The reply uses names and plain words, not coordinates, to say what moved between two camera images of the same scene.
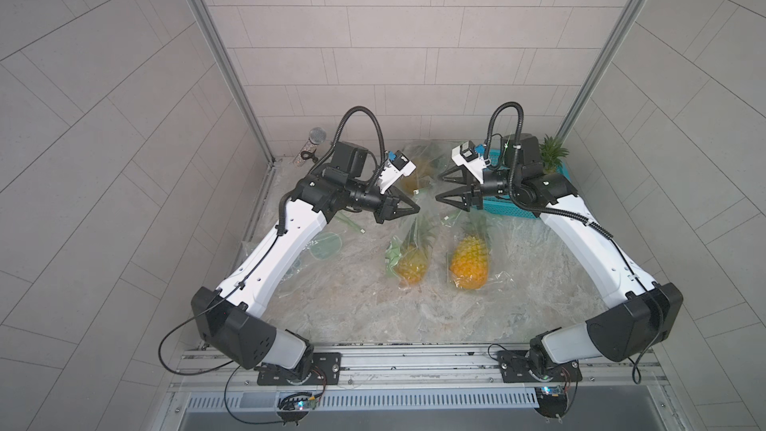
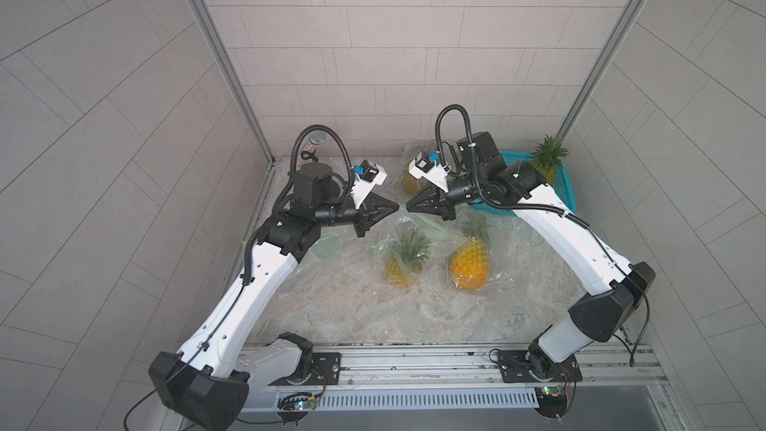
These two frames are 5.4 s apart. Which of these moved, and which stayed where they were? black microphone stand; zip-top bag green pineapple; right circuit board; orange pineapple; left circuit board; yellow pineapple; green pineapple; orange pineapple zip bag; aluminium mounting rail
Moved: orange pineapple; orange pineapple zip bag
Stayed: right circuit board; black microphone stand; yellow pineapple; left circuit board; aluminium mounting rail; zip-top bag green pineapple; green pineapple
